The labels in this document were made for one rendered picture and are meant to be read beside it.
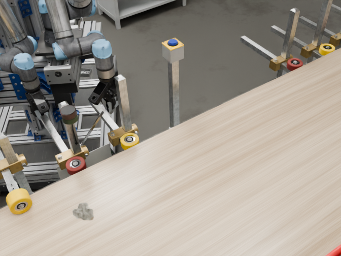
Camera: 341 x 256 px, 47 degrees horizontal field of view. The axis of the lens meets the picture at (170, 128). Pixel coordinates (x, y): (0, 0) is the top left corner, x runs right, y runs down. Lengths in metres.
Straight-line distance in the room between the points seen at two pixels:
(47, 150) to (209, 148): 1.38
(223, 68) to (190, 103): 0.58
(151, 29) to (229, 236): 3.12
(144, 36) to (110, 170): 2.68
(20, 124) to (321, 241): 2.20
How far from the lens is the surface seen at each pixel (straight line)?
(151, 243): 1.39
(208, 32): 4.17
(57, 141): 1.82
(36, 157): 2.71
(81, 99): 3.06
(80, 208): 1.50
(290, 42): 2.23
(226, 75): 3.56
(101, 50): 1.58
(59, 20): 1.67
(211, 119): 1.78
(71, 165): 1.64
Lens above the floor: 2.11
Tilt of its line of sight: 44 degrees down
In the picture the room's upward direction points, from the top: 2 degrees counter-clockwise
